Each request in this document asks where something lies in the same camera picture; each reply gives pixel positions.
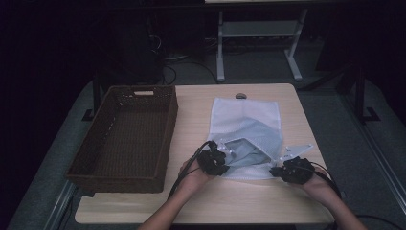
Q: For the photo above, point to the round table grommet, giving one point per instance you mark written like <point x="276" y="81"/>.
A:
<point x="241" y="95"/>

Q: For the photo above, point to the person's right hand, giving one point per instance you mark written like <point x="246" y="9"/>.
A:
<point x="320" y="190"/>

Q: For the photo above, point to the white mesh laundry bag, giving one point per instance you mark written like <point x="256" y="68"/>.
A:
<point x="245" y="111"/>

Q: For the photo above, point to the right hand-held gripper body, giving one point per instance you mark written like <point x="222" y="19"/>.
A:
<point x="297" y="171"/>

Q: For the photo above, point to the aluminium floor rail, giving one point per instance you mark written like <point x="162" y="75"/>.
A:
<point x="379" y="159"/>
<point x="60" y="204"/>

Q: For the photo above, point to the person's left hand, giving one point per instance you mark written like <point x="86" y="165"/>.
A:
<point x="191" y="179"/>

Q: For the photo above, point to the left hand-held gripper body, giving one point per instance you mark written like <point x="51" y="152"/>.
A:
<point x="212" y="161"/>

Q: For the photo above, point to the light blue cloth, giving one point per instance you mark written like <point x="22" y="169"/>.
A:
<point x="252" y="153"/>

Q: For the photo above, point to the brown wicker basket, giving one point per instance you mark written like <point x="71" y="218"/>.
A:
<point x="137" y="137"/>

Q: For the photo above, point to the white metal desk frame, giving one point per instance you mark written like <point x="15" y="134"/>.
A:
<point x="220" y="64"/>

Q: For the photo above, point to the black metal stand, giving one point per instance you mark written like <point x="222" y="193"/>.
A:
<point x="360" y="96"/>
<point x="96" y="96"/>

